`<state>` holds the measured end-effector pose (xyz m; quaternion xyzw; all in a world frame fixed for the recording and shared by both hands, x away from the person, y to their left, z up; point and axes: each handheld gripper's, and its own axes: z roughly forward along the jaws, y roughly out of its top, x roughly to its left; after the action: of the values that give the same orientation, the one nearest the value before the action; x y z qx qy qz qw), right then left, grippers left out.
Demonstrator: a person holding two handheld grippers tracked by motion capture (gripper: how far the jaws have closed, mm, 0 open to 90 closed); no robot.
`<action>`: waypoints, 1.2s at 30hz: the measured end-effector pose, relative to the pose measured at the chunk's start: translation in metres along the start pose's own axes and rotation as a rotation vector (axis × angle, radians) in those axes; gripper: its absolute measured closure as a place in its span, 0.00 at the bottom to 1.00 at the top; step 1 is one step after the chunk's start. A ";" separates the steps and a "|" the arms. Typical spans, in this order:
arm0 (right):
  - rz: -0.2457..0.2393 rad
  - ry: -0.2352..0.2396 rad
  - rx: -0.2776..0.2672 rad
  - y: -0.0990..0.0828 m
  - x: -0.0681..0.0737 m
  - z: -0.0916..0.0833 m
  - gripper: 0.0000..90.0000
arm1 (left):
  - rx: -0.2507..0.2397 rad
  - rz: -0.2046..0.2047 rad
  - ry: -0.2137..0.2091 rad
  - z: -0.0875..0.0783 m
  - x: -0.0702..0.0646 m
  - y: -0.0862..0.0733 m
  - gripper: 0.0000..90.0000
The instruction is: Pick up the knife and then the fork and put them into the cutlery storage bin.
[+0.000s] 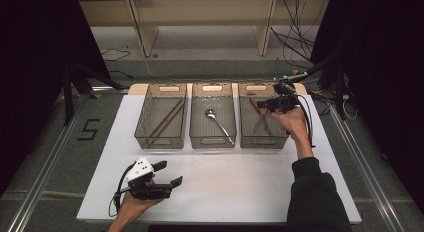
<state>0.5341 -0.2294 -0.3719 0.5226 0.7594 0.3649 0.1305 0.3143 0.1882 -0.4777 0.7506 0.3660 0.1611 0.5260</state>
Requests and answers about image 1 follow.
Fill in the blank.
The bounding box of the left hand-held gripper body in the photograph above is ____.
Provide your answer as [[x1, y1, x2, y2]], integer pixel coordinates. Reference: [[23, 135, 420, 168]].
[[125, 156, 174, 201]]

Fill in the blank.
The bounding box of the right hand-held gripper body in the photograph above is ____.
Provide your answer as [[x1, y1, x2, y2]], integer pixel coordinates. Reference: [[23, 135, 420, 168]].
[[265, 71, 310, 114]]

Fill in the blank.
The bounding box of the wooden-handled knife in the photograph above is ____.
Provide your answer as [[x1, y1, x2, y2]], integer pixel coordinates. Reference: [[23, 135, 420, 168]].
[[251, 106, 270, 135]]

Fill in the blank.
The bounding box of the translucent grey plastic bin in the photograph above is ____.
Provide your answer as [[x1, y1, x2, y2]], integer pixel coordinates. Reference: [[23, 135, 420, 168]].
[[134, 83, 188, 150], [237, 82, 290, 150], [188, 82, 238, 150]]

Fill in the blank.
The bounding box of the metal spoon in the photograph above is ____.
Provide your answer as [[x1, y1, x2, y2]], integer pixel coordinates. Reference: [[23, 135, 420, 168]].
[[204, 108, 236, 146]]

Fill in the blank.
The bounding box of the person's left hand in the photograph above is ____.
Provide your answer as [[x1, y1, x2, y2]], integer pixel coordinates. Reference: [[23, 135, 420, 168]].
[[114, 193, 165, 227]]

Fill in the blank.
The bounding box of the person's right hand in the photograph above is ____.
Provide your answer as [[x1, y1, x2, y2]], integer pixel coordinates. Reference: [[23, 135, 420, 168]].
[[268, 106, 310, 145]]

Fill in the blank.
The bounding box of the white table mat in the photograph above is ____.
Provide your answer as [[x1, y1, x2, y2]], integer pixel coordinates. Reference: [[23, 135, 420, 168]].
[[76, 93, 363, 225]]

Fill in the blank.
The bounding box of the black metal stand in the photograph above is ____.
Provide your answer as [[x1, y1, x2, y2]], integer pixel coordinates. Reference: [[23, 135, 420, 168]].
[[61, 63, 125, 127], [293, 51, 348, 122]]

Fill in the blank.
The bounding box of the black curtain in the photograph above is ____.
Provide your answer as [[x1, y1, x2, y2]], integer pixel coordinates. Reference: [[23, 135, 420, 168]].
[[0, 0, 112, 197], [312, 0, 424, 214]]

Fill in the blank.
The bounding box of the light wooden shelf unit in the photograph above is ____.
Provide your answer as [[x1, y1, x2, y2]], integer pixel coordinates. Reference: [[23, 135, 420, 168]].
[[79, 0, 331, 58]]

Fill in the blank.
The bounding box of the left hand-held gripper cable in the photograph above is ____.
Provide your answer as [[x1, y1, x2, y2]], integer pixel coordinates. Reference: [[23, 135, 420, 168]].
[[108, 161, 138, 218]]

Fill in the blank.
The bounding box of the white plug with cable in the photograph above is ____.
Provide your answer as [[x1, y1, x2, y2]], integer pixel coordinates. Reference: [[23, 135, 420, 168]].
[[341, 94, 358, 122]]

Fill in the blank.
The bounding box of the bundle of black cables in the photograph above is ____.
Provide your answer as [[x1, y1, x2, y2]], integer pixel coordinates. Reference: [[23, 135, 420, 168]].
[[269, 0, 322, 65]]

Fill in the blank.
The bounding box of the aluminium floor rail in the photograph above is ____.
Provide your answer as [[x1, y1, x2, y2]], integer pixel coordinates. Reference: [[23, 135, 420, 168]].
[[327, 104, 406, 232], [5, 94, 92, 232]]

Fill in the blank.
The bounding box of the thin black floor cable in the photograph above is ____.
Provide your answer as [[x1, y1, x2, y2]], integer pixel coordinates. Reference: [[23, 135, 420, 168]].
[[100, 47, 132, 63]]

